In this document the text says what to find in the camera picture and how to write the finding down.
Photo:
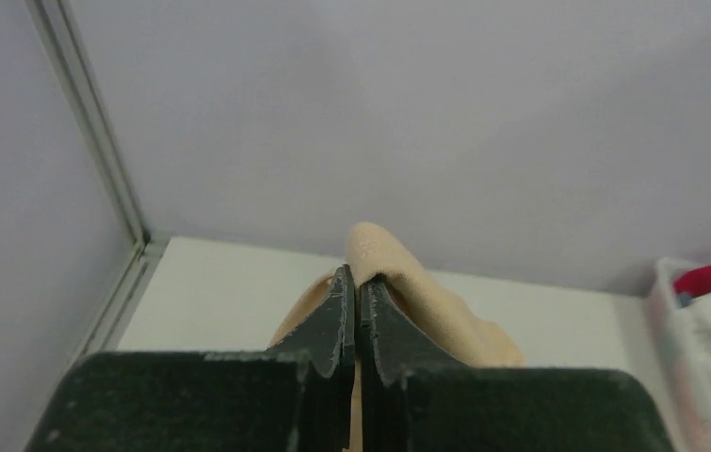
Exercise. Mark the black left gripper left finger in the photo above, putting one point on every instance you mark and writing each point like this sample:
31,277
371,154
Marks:
292,396

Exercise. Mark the white plastic laundry basket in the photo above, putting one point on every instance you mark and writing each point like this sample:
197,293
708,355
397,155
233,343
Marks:
678,352

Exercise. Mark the red t-shirt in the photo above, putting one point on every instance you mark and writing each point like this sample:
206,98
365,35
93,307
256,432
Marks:
695,282

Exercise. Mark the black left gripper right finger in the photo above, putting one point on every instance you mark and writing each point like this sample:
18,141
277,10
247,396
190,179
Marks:
418,397

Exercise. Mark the beige t-shirt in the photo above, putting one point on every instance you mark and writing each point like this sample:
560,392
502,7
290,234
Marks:
439,313

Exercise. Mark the left aluminium frame post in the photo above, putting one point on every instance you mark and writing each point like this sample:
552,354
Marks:
59,33

